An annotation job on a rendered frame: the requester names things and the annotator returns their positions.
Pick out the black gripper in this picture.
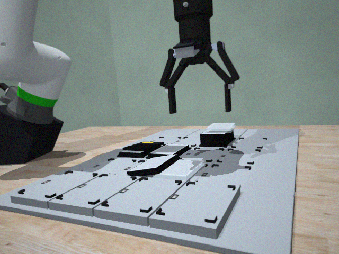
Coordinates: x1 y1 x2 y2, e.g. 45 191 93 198
159 16 240 114

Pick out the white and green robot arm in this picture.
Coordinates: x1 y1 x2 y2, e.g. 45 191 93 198
0 0 213 124

